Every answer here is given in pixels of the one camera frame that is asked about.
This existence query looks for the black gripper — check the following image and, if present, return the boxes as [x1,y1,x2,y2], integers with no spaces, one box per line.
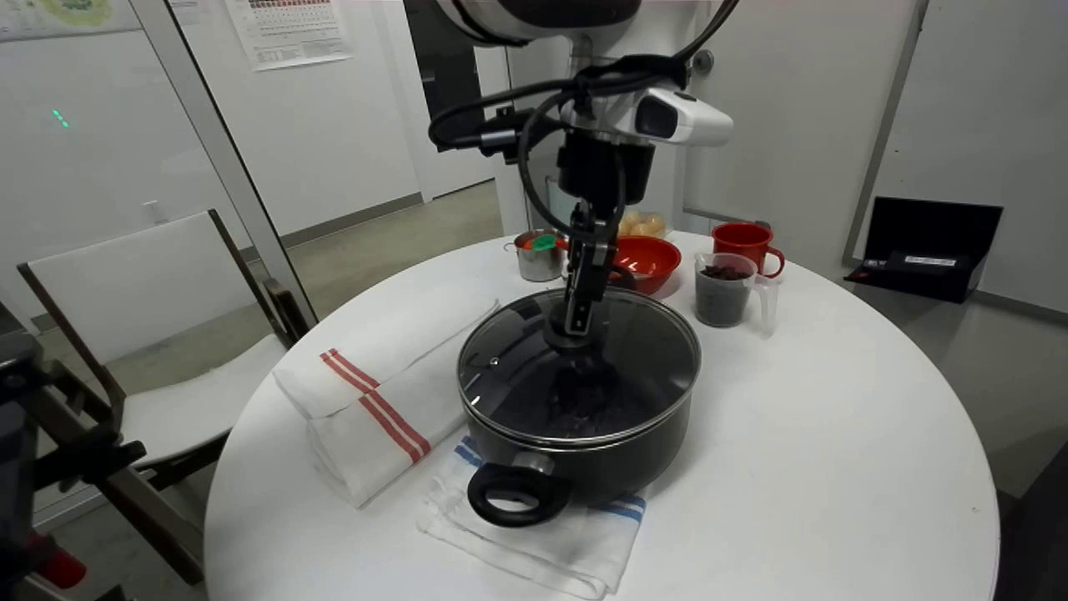
[558,132,654,336]

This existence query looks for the glass lid with black knob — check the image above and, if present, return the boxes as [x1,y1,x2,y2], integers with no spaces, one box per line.
[457,290,702,445]

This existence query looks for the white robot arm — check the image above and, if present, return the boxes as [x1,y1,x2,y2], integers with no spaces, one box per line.
[427,0,742,343]

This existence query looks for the black cooking pot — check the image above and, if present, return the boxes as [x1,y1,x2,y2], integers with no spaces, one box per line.
[457,290,702,529]

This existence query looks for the red bowl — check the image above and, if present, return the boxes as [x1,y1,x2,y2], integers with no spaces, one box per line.
[611,237,679,295]

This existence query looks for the small metal cup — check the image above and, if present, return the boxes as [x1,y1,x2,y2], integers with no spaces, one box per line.
[512,231,562,283]

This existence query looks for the bread rolls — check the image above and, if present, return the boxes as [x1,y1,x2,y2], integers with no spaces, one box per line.
[616,215,666,237]

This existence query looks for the clear measuring cup dark contents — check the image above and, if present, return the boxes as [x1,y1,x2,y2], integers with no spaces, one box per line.
[695,254,758,327]

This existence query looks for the red mug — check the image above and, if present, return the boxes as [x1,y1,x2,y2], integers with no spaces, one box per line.
[710,220,785,277]

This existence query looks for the red striped white towel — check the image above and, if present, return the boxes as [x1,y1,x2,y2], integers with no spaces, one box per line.
[272,297,498,509]

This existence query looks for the blue striped white towel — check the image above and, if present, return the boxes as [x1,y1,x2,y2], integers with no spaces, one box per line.
[419,439,647,601]

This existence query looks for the open black case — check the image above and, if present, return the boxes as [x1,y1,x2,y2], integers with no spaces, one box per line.
[849,196,1000,305]

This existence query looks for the white chair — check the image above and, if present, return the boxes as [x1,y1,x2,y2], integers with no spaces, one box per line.
[12,206,293,587]

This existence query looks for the black tripod stand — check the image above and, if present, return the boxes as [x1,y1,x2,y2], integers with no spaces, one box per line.
[0,330,142,601]

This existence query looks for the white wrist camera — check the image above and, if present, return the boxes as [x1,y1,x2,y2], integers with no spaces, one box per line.
[634,86,733,146]

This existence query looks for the wall poster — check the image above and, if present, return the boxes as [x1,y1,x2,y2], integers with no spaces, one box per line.
[222,0,351,70]

